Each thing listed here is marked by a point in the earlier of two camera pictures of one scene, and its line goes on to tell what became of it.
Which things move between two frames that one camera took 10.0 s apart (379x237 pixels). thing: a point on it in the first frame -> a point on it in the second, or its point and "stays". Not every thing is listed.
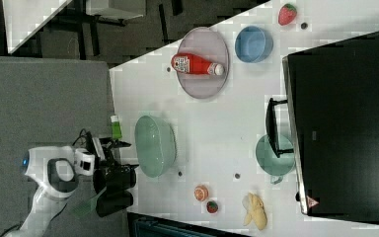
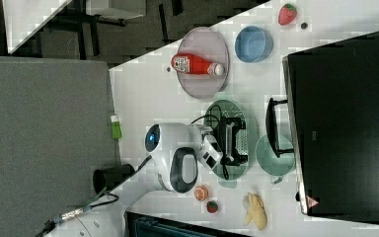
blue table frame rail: (150, 225) stays
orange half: (200, 193) stays
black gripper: (104, 148) -> (225, 134)
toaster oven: (341, 122) stays
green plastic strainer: (156, 145) -> (222, 107)
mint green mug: (268, 161) stays
